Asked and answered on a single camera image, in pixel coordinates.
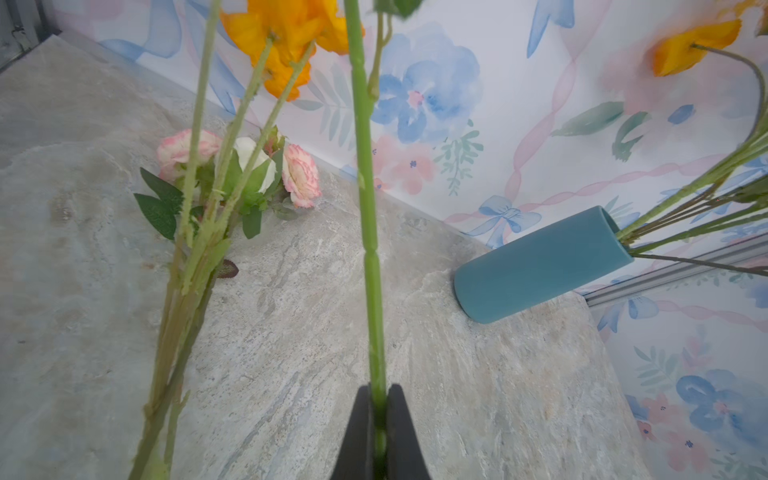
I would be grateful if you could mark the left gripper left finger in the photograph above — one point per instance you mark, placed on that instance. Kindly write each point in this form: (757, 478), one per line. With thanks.
(355, 456)

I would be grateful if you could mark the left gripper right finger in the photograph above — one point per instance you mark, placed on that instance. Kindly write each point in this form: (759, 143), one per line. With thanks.
(404, 458)

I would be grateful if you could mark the teal ceramic vase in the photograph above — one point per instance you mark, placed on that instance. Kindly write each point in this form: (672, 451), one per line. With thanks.
(540, 266)

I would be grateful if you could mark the pink carnation flower stem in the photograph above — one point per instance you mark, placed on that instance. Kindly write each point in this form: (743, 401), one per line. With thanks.
(756, 211)

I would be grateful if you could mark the cream yellow rose stem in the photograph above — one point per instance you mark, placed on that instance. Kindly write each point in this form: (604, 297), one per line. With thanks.
(363, 109)

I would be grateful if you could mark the orange sunflower stem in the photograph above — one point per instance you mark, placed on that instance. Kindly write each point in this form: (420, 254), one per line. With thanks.
(758, 271)

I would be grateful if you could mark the orange ranunculus flower bunch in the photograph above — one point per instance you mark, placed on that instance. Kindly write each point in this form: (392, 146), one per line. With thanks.
(211, 184)

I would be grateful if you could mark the orange poppy flower stem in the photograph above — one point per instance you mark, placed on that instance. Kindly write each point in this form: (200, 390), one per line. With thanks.
(675, 55)

